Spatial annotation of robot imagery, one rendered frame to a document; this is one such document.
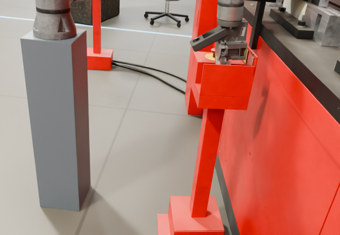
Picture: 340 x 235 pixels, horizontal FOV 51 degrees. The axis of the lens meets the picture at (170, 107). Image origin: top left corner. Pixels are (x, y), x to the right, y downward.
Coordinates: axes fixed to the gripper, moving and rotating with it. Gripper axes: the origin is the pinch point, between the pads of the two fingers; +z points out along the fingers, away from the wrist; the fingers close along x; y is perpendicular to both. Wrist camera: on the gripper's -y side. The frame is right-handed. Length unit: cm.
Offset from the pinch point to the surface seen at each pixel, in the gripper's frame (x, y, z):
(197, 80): 4.4, -6.0, 1.0
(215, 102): -5.0, -1.6, 4.6
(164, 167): 50, -14, 72
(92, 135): 79, -55, 69
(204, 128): 2.3, -3.0, 18.5
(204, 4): 109, 14, -1
